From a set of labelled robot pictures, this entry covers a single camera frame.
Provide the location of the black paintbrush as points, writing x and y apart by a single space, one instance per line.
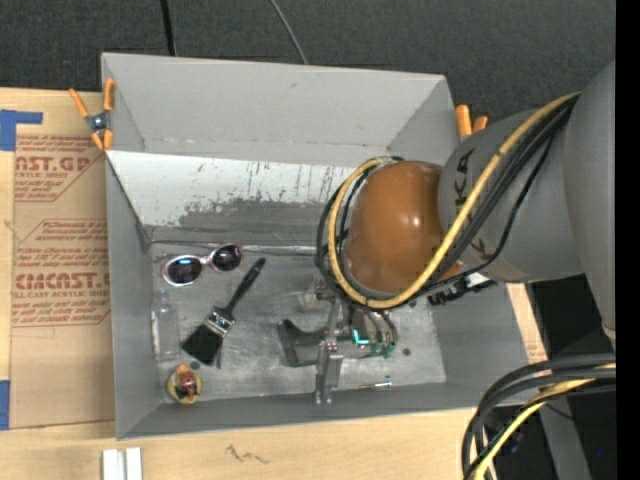
205 340

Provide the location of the yellow and orange toy figure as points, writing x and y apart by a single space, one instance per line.
185 385

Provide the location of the brown cardboard board red print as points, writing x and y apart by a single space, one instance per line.
55 248

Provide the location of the pink frame sunglasses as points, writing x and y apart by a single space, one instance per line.
187 269

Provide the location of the black cylinder on white bracket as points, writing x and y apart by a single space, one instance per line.
450 292

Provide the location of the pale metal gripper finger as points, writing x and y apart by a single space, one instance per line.
337 368
323 378

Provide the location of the grey metal bin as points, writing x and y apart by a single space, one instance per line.
280 113

